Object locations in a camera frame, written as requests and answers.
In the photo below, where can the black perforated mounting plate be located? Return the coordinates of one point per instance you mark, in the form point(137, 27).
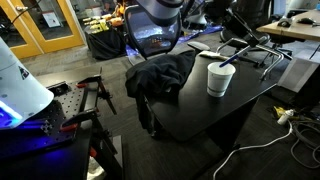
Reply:
point(66, 100)

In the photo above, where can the yellow plug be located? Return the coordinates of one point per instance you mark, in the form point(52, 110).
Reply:
point(279, 111)

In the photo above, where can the black cloth covered table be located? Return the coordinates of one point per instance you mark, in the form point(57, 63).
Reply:
point(105, 45)

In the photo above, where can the orange plastic toy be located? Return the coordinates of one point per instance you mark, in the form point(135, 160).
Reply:
point(116, 21)

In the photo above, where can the chrome tubular chair frame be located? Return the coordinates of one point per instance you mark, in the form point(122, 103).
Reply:
point(273, 53)

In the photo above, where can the yellow plastic toy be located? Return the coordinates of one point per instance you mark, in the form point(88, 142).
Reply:
point(98, 25)

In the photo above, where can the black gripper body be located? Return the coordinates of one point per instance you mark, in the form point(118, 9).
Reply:
point(240, 24)

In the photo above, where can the wooden desk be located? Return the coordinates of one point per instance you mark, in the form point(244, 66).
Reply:
point(293, 31)

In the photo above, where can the white paper cup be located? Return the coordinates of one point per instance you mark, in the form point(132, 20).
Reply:
point(218, 81)

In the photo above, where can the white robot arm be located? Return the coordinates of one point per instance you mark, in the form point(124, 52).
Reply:
point(23, 93)

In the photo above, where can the black cloth jacket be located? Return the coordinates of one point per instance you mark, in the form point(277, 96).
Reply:
point(160, 75)

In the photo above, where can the black mesh back office chair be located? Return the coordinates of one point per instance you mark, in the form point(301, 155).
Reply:
point(150, 38)

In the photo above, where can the blue pen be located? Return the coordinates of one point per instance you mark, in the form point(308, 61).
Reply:
point(233, 57)

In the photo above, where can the yellow glass door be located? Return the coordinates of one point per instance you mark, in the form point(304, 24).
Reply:
point(75, 30)
point(23, 51)

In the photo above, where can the white paper sign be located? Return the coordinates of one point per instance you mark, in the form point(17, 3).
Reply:
point(51, 19)

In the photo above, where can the black robot stand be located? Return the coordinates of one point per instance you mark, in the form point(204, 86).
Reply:
point(66, 166)

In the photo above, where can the grey chair armrest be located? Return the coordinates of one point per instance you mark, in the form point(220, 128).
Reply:
point(198, 46)

